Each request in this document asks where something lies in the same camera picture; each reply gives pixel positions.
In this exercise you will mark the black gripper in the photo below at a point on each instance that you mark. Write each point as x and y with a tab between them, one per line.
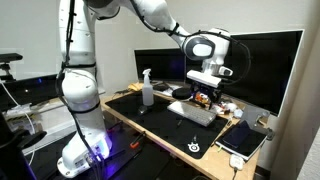
204	90

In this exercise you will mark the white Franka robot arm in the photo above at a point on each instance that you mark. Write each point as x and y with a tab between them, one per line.
80	90

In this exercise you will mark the translucent white spray bottle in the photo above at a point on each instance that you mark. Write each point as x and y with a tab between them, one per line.
148	95

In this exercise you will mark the red snack packet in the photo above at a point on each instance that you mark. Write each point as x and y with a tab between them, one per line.
201	97

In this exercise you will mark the white computer keyboard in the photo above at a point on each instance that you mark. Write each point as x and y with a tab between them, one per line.
193	113

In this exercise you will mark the round black pad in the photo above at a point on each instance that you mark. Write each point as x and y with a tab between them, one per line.
181	93

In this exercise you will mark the white round object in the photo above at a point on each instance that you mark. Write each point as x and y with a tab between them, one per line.
230	106

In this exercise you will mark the dark smartphone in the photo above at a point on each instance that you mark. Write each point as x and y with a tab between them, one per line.
236	135

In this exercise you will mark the grey metal tablet stand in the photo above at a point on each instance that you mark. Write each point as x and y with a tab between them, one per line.
251	115

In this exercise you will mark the black desk mat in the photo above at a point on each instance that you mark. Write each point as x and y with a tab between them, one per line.
156	130

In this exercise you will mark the black-framed monitor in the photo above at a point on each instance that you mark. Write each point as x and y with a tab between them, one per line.
156	63

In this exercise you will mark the white tablet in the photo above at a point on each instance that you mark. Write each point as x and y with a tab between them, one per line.
255	146

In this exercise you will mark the white charger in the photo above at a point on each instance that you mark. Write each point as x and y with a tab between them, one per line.
236	161

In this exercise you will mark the orange cloth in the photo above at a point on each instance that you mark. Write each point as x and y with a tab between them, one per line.
135	86

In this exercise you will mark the large white-framed monitor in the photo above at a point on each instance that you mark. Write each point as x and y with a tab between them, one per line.
266	66

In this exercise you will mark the black orange clamp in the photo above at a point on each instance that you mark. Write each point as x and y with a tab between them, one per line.
136	141

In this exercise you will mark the black perforated breadboard table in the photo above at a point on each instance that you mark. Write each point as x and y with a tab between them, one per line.
140	163

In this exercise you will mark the black flat screen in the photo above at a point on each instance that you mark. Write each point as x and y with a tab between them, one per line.
26	90

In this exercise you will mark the black equipment block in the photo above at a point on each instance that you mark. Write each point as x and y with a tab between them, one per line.
13	153

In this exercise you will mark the black camera on tripod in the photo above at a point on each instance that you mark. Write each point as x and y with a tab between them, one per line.
10	60

